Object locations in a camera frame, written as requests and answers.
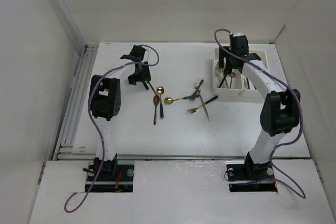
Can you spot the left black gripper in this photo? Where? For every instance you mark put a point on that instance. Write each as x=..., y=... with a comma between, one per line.
x=145, y=77

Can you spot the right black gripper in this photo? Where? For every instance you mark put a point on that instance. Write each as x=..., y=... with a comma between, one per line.
x=222, y=54

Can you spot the black spoon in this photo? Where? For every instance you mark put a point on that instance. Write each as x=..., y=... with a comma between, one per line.
x=224, y=79

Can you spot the copper spoon long handle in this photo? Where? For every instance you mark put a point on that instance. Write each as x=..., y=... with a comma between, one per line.
x=232, y=75

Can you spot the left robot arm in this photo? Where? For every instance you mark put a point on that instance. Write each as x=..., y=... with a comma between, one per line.
x=105, y=98

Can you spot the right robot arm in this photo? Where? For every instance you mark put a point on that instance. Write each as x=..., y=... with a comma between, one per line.
x=280, y=112

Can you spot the dark copper spoon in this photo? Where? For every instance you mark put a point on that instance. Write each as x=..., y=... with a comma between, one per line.
x=157, y=101

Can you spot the left white container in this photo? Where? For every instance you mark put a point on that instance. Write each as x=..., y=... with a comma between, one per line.
x=217, y=75

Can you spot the white container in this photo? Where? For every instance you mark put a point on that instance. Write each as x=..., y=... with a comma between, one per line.
x=217, y=75
x=251, y=80

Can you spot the right white container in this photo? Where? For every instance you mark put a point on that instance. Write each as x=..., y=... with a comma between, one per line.
x=251, y=80

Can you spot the copper fork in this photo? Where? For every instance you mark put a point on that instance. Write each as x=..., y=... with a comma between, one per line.
x=197, y=90

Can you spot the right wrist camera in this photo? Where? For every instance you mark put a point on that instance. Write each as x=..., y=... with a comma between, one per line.
x=237, y=34

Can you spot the gold spoon slim handle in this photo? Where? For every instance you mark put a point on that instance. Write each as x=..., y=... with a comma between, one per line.
x=159, y=91

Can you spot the small gold spoon green handle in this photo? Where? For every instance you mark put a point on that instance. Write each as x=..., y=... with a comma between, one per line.
x=169, y=100

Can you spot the gold fork green handle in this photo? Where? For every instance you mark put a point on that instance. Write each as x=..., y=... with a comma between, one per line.
x=193, y=110

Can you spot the aluminium rail frame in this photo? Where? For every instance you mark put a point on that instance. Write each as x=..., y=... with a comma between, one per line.
x=69, y=123

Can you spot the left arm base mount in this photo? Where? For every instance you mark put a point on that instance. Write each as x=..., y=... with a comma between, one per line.
x=120, y=181

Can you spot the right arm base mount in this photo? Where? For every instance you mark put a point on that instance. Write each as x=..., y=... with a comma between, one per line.
x=243, y=180

